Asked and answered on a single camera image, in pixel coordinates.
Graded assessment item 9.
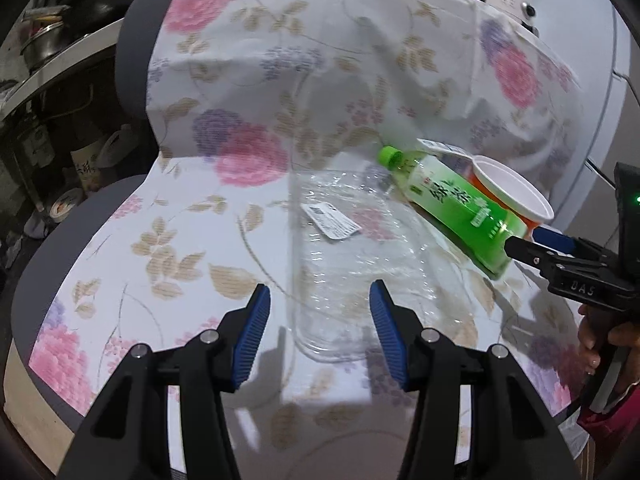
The red instant noodle cup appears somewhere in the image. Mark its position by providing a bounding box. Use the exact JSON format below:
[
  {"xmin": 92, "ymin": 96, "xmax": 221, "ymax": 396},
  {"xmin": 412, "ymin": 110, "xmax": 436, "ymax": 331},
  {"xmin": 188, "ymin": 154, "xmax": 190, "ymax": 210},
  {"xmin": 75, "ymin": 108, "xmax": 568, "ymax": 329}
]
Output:
[{"xmin": 471, "ymin": 155, "xmax": 555, "ymax": 230}]

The green tea plastic bottle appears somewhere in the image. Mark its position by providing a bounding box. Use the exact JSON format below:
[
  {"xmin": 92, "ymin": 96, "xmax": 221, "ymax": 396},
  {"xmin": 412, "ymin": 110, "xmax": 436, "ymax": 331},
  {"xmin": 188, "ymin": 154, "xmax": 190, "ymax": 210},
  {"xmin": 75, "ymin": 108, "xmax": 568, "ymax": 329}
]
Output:
[{"xmin": 378, "ymin": 145, "xmax": 527, "ymax": 278}]

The clear plastic food tray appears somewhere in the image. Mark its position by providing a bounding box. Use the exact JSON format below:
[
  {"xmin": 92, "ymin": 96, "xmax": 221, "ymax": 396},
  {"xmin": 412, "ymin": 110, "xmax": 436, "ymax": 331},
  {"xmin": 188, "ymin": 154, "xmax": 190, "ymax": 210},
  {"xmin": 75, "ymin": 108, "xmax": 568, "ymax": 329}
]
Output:
[{"xmin": 290, "ymin": 166, "xmax": 477, "ymax": 362}]

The person's right hand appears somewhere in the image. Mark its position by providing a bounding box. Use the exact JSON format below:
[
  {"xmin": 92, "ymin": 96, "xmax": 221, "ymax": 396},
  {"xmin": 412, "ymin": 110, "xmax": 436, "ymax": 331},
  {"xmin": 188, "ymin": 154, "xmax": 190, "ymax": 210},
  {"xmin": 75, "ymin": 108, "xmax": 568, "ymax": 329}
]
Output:
[{"xmin": 578, "ymin": 304, "xmax": 640, "ymax": 390}]

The grey office chair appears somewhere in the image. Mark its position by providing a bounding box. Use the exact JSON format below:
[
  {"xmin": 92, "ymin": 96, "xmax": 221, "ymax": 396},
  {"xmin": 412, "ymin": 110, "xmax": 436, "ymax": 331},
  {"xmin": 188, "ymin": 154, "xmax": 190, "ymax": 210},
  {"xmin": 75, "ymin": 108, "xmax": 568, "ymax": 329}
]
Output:
[{"xmin": 10, "ymin": 0, "xmax": 189, "ymax": 418}]

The white refrigerator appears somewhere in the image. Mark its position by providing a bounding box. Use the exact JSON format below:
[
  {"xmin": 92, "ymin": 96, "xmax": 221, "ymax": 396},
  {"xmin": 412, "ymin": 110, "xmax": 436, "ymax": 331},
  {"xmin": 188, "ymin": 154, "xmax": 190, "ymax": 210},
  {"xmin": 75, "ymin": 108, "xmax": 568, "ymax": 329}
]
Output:
[{"xmin": 533, "ymin": 0, "xmax": 639, "ymax": 244}]

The small white bowl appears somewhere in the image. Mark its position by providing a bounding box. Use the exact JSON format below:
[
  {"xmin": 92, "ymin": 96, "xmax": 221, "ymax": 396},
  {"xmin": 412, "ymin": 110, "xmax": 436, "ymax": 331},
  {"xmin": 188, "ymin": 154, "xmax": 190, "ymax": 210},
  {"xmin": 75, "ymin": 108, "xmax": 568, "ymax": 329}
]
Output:
[{"xmin": 49, "ymin": 188, "xmax": 85, "ymax": 223}]

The labelled dark glass bottle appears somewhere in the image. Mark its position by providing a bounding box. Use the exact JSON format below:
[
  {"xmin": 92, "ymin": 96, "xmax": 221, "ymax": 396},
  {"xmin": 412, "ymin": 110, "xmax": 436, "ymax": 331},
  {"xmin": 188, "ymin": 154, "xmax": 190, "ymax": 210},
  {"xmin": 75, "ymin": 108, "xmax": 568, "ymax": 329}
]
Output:
[{"xmin": 70, "ymin": 138, "xmax": 106, "ymax": 194}]

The floral white cloth cover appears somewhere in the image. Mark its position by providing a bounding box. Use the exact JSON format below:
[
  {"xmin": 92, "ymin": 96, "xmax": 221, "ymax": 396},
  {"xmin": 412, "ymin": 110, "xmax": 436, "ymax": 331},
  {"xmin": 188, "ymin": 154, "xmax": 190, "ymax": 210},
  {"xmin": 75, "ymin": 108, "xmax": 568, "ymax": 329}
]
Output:
[{"xmin": 28, "ymin": 0, "xmax": 582, "ymax": 479}]

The metal cooking pot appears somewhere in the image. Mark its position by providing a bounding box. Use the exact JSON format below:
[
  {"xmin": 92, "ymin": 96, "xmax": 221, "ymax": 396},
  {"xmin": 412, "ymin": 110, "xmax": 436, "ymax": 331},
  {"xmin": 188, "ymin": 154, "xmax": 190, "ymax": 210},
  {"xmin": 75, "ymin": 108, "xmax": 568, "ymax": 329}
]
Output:
[{"xmin": 20, "ymin": 6, "xmax": 70, "ymax": 74}]

